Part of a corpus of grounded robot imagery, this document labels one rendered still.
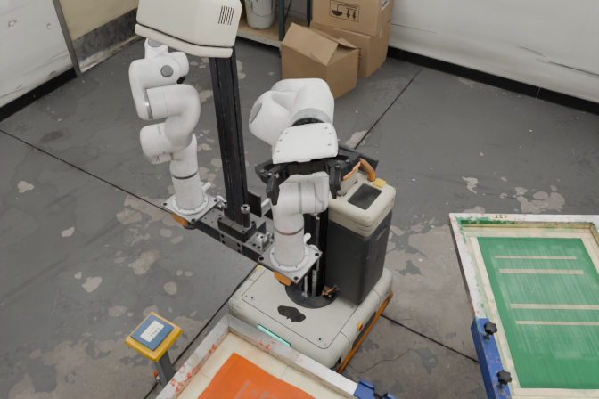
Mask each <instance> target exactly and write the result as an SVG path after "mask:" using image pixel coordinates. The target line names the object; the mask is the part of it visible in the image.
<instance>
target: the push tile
mask: <svg viewBox="0 0 599 399"><path fill-rule="evenodd" d="M173 329H174V326H172V325H170V324H168V323H167V322H164V321H163V320H162V319H160V318H159V317H157V316H155V315H153V314H152V313H151V314H150V315H149V317H148V318H147V319H146V320H145V321H144V322H143V323H142V324H141V325H140V326H139V327H138V328H137V329H136V330H135V331H134V333H133V334H132V335H131V336H130V337H131V338H132V339H134V340H136V341H137V342H139V343H140V344H142V345H144V346H146V347H147V348H149V349H151V350H152V351H155V349H156V348H157V347H158V346H159V345H160V344H161V343H162V341H163V340H164V339H165V338H166V337H167V336H168V335H169V333H170V332H171V331H172V330H173Z"/></svg>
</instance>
